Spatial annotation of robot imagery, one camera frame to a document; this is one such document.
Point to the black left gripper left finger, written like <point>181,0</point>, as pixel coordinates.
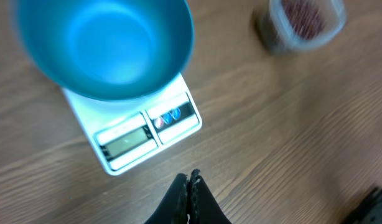
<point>173,207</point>

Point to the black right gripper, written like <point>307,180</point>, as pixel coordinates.
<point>369,211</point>

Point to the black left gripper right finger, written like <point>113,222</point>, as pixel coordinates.
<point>202,207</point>

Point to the red beans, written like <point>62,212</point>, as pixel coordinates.
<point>304,17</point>

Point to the white kitchen scale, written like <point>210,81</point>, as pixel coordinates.
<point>126,133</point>

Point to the blue bowl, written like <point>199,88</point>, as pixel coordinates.
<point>110,50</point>

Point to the clear plastic container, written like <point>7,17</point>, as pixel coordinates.
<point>278,36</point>

